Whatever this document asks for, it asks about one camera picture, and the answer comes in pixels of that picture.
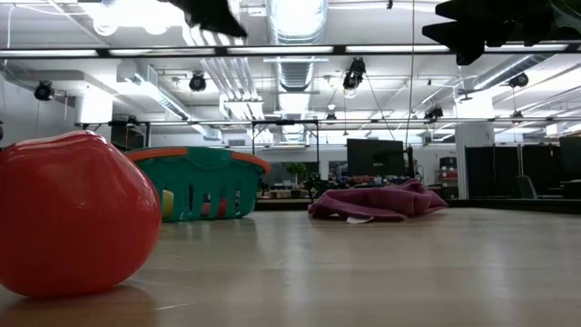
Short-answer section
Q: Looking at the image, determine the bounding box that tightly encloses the background green potted plant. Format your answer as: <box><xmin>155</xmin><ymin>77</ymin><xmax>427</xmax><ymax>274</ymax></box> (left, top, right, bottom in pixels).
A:
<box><xmin>285</xmin><ymin>162</ymin><xmax>308</xmax><ymax>199</ymax></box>

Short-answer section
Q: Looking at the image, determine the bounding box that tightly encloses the silver ceiling air duct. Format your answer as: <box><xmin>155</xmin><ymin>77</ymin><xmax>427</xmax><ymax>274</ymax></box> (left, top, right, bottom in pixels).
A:
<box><xmin>265</xmin><ymin>0</ymin><xmax>330</xmax><ymax>94</ymax></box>

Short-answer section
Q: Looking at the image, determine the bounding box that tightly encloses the black partition wall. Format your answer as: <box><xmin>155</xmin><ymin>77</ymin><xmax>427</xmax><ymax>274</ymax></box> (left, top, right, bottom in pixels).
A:
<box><xmin>465</xmin><ymin>144</ymin><xmax>562</xmax><ymax>200</ymax></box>

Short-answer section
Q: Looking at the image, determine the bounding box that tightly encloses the white square column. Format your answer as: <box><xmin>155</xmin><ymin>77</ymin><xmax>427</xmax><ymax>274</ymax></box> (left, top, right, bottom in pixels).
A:
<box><xmin>455</xmin><ymin>121</ymin><xmax>496</xmax><ymax>201</ymax></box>

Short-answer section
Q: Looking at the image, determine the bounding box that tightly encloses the purple cloth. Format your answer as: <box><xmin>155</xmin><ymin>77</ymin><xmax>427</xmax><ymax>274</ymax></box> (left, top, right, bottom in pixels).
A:
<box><xmin>308</xmin><ymin>177</ymin><xmax>449</xmax><ymax>225</ymax></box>

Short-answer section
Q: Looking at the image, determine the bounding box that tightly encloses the yellow toy lemon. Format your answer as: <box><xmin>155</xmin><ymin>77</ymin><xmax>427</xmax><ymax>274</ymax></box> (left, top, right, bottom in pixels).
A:
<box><xmin>162</xmin><ymin>189</ymin><xmax>175</xmax><ymax>219</ymax></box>

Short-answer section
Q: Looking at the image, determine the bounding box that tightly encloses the teal basket with orange rim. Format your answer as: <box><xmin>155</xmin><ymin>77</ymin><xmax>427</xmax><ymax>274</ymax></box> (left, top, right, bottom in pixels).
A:
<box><xmin>123</xmin><ymin>145</ymin><xmax>272</xmax><ymax>223</ymax></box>

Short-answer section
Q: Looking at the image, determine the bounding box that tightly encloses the red toy tomato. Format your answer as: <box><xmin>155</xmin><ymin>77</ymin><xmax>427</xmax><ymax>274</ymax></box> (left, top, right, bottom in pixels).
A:
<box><xmin>0</xmin><ymin>130</ymin><xmax>163</xmax><ymax>300</ymax></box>

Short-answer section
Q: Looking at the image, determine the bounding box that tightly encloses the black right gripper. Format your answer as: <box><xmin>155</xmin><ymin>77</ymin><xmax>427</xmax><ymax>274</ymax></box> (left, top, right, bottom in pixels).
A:
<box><xmin>421</xmin><ymin>0</ymin><xmax>581</xmax><ymax>66</ymax></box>

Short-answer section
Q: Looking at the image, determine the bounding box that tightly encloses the grey office chair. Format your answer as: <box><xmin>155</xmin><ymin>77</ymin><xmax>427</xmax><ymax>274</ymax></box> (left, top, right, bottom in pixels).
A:
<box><xmin>516</xmin><ymin>174</ymin><xmax>538</xmax><ymax>200</ymax></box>

